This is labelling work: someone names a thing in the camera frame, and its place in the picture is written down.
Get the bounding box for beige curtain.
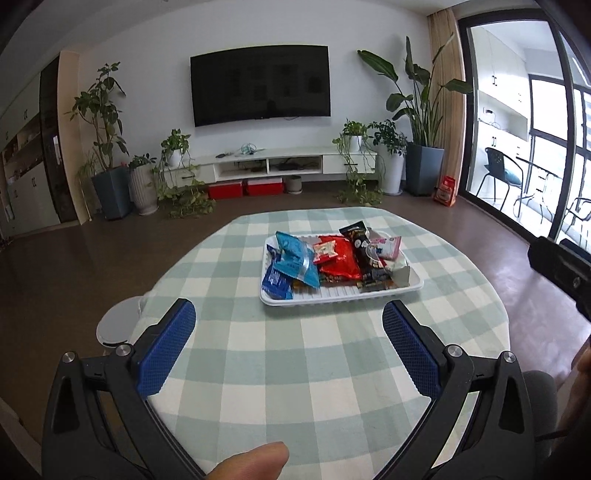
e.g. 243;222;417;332
427;8;467;199

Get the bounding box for white round stool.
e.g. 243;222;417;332
96;296;145;347

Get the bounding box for grey fabric chair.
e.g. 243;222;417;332
521;369;559;480

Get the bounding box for large red snack packet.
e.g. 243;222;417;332
318;234;364;281

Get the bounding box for bushy plant in tall white pot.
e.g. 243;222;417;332
368;119;408;195

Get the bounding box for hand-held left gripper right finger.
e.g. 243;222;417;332
376;299;539;480

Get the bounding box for person's right forearm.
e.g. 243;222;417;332
556;339;591;444

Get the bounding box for black wall television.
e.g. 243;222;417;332
190;45;332;127

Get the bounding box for red paper bag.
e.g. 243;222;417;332
433;175;458;207

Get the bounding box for black balcony chair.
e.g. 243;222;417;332
556;198;591;241

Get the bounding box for light blue snack packet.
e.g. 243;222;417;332
274;231;322;290

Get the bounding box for large-leaf plant in grey-blue pot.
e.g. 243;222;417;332
358;34;474;197

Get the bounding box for small red white packet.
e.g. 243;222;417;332
312;240;341;265

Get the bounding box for black snack packet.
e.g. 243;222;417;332
338;222;376;252

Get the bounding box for plant in ribbed white pot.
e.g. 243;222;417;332
127;154;160;216

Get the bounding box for dark blue cake packet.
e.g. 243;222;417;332
261;265;295;299

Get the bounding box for red storage box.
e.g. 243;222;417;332
208;181;244;200
246;178;284;197

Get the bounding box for dark wooden wall panel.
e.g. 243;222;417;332
39;69;79;227

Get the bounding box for black chair with teal cushion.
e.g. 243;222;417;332
475;148;527;213

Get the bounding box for white television cabinet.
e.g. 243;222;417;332
163;146;378;185

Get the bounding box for white plastic tray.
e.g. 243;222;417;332
259;233;424;308

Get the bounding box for black balcony table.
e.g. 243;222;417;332
515;157;564;222

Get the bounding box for pink cartoon snack packet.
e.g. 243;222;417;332
369;233;403;260

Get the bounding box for white snack packet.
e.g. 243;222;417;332
387;256;413;288

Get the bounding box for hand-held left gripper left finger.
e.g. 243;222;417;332
42;298;206;480

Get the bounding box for tall plant in blue pot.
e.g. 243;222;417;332
67;62;131;221

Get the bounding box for white wall cabinet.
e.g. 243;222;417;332
0;76;61;238

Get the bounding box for trailing pothos in white pot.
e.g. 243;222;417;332
154;129;217;219
332;119;384;206

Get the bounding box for black sliding door frame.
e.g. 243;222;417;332
457;7;591;259

